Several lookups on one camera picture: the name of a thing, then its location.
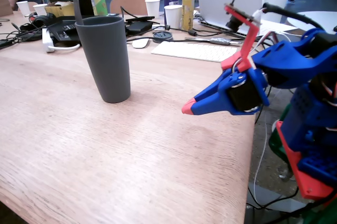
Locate black power brick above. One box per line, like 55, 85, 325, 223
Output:
124, 15, 155, 37

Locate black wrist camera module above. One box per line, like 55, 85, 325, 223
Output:
225, 0, 263, 34

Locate green table clamp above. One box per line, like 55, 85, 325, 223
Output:
267, 102, 337, 224

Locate utensil with gray tape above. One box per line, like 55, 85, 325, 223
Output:
184, 37, 243, 46

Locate yellow drink can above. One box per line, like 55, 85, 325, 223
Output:
181, 0, 196, 32

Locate thick black camera cable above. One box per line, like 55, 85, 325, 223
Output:
262, 2, 326, 32

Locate yellow cardboard box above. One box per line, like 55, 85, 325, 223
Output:
44, 1, 77, 18

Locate black device with buttons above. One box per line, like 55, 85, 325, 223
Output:
46, 15, 85, 42

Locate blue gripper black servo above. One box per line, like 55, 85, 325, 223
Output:
181, 68, 271, 116

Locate white computer mouse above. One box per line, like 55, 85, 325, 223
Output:
132, 38, 150, 49

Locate brown cardboard box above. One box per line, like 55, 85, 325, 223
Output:
0, 0, 14, 17

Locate white laptop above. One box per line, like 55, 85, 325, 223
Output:
195, 0, 299, 38

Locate black round lid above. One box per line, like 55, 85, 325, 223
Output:
152, 30, 174, 44

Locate black hanging cables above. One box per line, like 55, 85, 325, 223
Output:
246, 84, 274, 125

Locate white charger with cable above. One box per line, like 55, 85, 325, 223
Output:
41, 27, 81, 54

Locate thin white cable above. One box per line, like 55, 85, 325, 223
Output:
252, 31, 295, 208

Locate white keyboard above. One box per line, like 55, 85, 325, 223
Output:
151, 40, 238, 63

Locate white red servo wires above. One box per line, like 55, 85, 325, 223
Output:
251, 30, 280, 57

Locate black headphones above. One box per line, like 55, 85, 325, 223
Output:
19, 13, 57, 42

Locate round white table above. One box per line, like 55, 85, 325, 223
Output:
286, 11, 337, 35

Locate gray floor plate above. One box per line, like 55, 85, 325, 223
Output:
246, 183, 309, 213

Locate wooden chair back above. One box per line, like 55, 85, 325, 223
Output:
109, 0, 148, 16

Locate white paper cup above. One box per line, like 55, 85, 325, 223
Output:
16, 1, 31, 17
32, 3, 48, 16
145, 0, 161, 19
164, 4, 183, 30

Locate red camera mount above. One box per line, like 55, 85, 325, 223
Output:
220, 3, 262, 74

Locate tall gray cup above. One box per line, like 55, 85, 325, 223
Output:
74, 15, 132, 104

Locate black cable tangle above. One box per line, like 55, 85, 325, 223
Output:
0, 17, 29, 49

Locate red robot base plate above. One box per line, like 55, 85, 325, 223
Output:
275, 120, 337, 201

